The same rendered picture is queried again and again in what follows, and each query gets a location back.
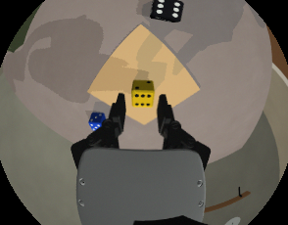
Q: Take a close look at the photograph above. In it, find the blue die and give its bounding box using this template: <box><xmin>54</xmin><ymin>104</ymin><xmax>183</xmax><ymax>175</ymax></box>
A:
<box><xmin>88</xmin><ymin>112</ymin><xmax>106</xmax><ymax>130</ymax></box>

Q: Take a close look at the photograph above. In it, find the yellow die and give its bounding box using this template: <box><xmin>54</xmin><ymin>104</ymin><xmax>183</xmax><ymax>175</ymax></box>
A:
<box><xmin>131</xmin><ymin>80</ymin><xmax>155</xmax><ymax>108</ymax></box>

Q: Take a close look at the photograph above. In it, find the black die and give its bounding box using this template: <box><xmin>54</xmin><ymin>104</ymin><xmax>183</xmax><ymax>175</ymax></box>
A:
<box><xmin>150</xmin><ymin>0</ymin><xmax>184</xmax><ymax>23</ymax></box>

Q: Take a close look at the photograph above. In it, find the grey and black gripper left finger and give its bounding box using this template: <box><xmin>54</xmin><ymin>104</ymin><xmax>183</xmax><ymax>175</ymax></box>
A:
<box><xmin>71</xmin><ymin>93</ymin><xmax>126</xmax><ymax>169</ymax></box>

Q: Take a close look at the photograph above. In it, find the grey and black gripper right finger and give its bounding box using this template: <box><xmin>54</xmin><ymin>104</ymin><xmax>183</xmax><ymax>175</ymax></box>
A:
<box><xmin>157</xmin><ymin>94</ymin><xmax>211</xmax><ymax>170</ymax></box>

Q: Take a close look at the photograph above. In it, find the tan mat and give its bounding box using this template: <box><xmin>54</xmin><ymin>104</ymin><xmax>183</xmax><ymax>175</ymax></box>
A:
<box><xmin>87</xmin><ymin>24</ymin><xmax>200</xmax><ymax>125</ymax></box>

